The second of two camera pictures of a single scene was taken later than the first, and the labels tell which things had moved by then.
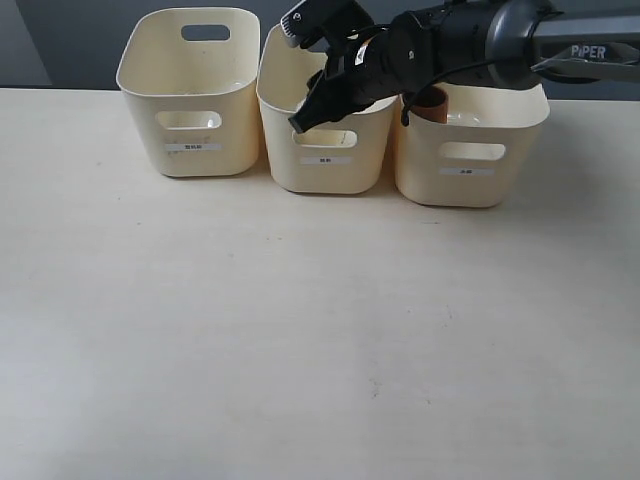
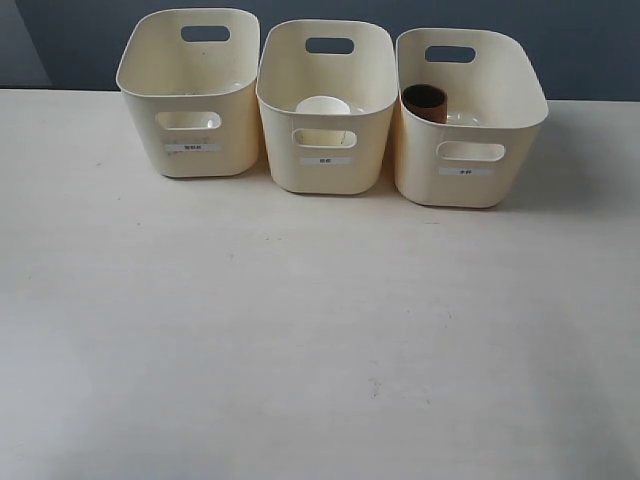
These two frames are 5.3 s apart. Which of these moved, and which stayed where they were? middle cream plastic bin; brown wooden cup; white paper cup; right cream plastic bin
Moved: white paper cup
Stayed: middle cream plastic bin; brown wooden cup; right cream plastic bin
